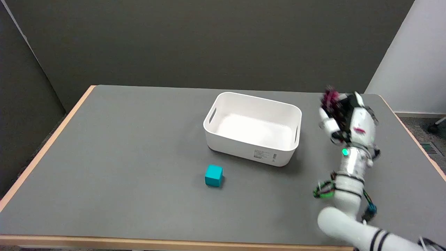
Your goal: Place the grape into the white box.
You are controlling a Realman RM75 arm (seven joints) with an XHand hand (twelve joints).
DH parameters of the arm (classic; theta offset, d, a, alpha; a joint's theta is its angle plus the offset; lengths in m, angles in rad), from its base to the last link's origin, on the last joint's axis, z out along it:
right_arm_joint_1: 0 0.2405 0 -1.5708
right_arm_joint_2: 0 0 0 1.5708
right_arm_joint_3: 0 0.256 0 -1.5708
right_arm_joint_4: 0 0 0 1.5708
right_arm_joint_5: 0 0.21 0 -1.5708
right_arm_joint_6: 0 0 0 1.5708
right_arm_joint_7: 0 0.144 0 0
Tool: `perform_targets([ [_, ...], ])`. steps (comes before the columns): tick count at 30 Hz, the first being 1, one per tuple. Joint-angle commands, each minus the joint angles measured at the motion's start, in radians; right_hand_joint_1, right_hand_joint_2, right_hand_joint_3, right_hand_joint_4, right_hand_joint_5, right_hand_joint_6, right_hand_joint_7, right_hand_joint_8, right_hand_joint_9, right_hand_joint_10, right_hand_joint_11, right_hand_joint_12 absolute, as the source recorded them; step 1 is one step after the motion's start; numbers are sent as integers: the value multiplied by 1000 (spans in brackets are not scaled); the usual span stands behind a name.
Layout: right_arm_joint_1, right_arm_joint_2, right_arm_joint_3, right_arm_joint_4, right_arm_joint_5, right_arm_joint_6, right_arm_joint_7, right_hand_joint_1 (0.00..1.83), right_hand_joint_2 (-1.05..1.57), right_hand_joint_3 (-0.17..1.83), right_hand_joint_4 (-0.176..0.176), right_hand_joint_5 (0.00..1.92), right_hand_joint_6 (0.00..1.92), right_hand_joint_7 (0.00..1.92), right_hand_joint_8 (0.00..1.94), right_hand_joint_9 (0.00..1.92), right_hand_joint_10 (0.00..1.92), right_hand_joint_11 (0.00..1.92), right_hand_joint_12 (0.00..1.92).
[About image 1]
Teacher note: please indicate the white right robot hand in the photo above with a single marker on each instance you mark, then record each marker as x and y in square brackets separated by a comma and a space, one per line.
[360, 127]

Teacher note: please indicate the purple grape bunch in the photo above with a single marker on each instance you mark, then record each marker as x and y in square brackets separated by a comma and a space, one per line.
[330, 98]

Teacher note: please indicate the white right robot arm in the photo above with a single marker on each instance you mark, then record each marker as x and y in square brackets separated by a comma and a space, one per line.
[352, 195]

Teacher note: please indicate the white plastic storage box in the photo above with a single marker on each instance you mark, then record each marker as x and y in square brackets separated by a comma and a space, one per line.
[253, 128]

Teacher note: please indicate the black chair caster wheel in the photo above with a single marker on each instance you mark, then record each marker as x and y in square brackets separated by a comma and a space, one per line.
[433, 128]

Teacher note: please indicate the floor vent grille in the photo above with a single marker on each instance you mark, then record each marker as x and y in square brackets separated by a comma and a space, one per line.
[431, 148]

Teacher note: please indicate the teal cube block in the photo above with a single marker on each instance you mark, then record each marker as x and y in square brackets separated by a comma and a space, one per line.
[213, 175]

